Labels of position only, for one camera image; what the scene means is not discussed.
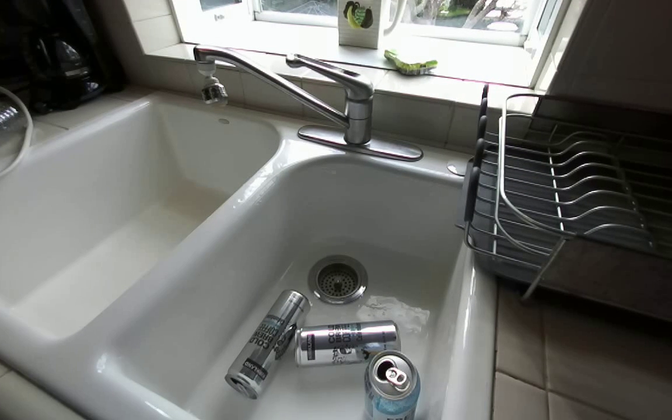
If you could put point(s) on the white framed window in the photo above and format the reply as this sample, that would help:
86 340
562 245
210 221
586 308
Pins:
303 16

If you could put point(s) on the black drainboard tray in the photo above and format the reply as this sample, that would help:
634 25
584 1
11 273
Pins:
624 284

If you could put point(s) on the metal sink strainer drain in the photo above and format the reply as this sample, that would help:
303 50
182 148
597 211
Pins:
339 278

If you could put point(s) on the chrome sink faucet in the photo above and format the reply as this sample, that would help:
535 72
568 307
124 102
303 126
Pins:
355 105

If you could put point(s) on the silver drink can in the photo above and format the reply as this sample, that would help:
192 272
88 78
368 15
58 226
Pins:
347 341
267 341

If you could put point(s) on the white double basin sink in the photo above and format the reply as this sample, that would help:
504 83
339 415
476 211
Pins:
196 233

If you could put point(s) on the green sponge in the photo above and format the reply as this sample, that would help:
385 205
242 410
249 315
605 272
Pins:
408 64

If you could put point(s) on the blue open drink can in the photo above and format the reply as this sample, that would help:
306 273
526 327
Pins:
389 387

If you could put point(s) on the white carton with green print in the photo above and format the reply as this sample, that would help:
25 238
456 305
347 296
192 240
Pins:
359 25

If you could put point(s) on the black coffee maker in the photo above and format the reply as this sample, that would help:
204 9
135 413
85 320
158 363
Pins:
47 54

